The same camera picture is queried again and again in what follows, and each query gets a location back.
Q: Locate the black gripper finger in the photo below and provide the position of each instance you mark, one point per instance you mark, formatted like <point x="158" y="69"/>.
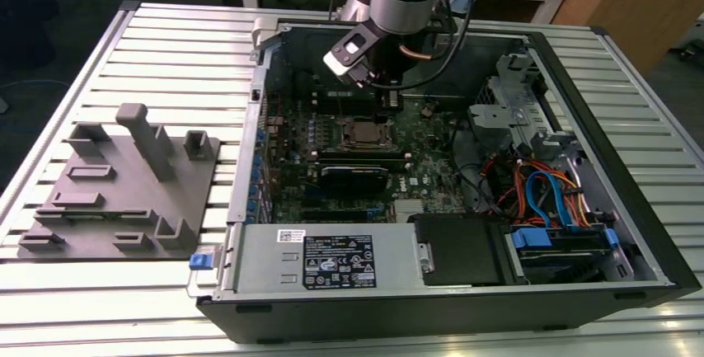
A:
<point x="396" y="99"/>
<point x="381" y="109"/>

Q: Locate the silver CPU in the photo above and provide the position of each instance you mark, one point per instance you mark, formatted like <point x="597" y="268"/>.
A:
<point x="366" y="132"/>

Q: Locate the metal locking lever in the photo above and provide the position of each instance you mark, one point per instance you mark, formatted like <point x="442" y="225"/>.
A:
<point x="370" y="149"/>

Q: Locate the CPU socket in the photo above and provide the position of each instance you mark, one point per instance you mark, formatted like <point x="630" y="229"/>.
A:
<point x="348" y="147"/>

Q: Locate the labelled black RAM stick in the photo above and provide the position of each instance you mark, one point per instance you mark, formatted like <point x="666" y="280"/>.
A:
<point x="340" y="94"/>

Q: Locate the grey metal drive cage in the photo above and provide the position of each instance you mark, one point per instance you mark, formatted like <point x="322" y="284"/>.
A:
<point x="486" y="116"/>

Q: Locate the green motherboard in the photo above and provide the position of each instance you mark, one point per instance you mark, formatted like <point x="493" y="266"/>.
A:
<point x="434" y="167"/>

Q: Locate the black graphics card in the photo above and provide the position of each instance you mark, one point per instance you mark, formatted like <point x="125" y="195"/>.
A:
<point x="354" y="179"/>

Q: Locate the small silver heat sink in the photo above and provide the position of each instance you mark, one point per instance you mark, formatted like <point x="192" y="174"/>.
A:
<point x="408" y="206"/>

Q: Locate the grey case latch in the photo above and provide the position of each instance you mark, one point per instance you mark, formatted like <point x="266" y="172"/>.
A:
<point x="264" y="31"/>

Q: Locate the black plastic shroud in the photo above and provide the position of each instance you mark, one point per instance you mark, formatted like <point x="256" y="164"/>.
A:
<point x="461" y="250"/>

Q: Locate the silver power supply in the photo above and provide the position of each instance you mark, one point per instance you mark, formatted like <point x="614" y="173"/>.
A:
<point x="264" y="262"/>

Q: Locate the hard disk in blue carrier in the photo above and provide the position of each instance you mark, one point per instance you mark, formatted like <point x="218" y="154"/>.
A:
<point x="554" y="258"/>

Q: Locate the wooden cabinet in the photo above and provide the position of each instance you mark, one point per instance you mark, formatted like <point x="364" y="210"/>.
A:
<point x="648" y="10"/>

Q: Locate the grey parts rack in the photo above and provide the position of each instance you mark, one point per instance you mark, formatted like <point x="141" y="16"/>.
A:
<point x="132" y="192"/>

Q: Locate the blue case latch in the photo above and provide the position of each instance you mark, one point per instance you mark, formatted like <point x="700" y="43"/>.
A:
<point x="198" y="262"/>

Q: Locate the black open PC case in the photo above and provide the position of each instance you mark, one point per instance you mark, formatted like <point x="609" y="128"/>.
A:
<point x="384" y="320"/>

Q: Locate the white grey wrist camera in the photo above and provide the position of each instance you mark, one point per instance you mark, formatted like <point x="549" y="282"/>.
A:
<point x="346" y="54"/>

